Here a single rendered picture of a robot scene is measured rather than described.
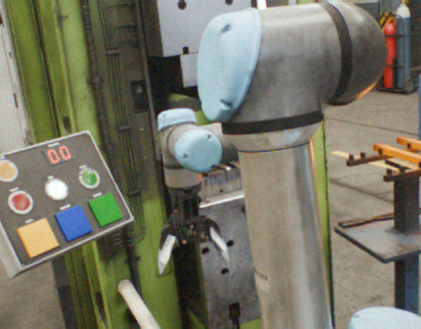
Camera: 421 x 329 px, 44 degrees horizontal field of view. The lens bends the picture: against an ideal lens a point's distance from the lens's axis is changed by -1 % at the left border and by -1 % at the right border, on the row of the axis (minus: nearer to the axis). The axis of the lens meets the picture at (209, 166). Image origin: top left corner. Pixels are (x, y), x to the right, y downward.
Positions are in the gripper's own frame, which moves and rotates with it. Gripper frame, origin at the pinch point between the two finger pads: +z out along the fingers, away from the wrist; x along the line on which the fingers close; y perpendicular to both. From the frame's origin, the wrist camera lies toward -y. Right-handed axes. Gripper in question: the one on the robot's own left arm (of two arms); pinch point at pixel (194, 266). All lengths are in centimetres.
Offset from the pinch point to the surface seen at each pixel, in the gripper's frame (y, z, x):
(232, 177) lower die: -52, -3, 22
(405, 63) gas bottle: -650, 45, 442
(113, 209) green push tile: -27.9, -7.1, -16.4
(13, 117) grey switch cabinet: -553, 35, -137
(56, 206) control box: -22.4, -12.1, -29.7
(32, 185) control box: -23.1, -18.0, -34.3
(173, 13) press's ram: -50, -55, 9
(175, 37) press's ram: -49, -48, 8
